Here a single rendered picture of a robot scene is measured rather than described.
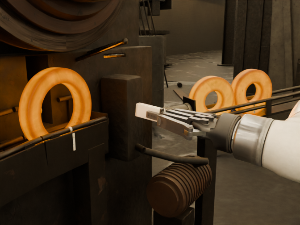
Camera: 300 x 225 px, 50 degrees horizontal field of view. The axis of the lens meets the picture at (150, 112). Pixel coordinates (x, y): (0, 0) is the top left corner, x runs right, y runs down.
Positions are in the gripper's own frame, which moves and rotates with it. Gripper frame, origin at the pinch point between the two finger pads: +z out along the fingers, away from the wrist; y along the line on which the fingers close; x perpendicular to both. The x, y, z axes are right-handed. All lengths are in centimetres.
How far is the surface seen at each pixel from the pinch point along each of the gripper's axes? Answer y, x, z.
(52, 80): -13.6, 6.4, 16.0
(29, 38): -20.0, 15.1, 14.7
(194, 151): 161, -80, 57
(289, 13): 260, 32, 26
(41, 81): -16.5, 6.4, 16.0
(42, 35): -16.9, 15.6, 14.7
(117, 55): -3.5, 12.1, 7.2
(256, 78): 49, 3, -9
